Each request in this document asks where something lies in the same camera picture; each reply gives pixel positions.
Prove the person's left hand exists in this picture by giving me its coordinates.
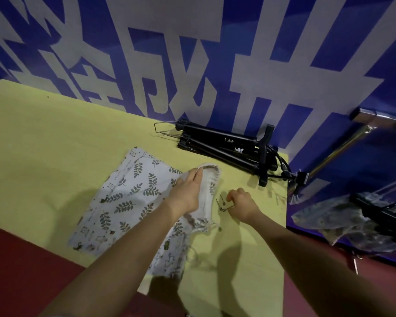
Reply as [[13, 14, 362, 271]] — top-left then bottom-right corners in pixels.
[[164, 167, 204, 217]]

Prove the person's right hand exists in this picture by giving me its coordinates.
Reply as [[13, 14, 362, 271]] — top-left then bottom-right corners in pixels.
[[226, 187, 262, 225]]

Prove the small metal wire hook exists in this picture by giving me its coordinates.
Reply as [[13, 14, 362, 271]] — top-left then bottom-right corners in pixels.
[[216, 194, 235, 214]]

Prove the white leaf print cloth bag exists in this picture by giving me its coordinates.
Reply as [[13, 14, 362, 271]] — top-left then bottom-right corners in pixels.
[[68, 147, 222, 296]]

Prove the person's right forearm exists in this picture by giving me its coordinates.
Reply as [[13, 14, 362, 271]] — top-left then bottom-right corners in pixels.
[[247, 213, 396, 317]]

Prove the person's left forearm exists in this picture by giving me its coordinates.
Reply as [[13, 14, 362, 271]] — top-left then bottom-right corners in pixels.
[[39, 202, 190, 317]]

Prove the black folded tripod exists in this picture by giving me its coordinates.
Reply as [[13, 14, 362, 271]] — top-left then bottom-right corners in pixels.
[[175, 119, 279, 187]]

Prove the clear plastic bag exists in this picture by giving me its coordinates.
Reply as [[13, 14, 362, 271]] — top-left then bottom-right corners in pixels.
[[290, 192, 396, 254]]

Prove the chrome metal pole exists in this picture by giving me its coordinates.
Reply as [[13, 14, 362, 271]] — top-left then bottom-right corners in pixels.
[[288, 108, 396, 197]]

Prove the blue banner white print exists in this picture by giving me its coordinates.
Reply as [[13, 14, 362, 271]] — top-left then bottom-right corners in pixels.
[[0, 0, 396, 271]]

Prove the black tripod in bag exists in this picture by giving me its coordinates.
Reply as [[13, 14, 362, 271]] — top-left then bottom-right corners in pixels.
[[349, 191, 396, 236]]

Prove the black cable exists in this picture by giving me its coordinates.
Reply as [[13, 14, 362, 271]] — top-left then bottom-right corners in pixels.
[[267, 145, 301, 182]]

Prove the metal wire hanger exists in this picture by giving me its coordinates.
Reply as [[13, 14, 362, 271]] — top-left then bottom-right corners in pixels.
[[154, 121, 185, 140]]

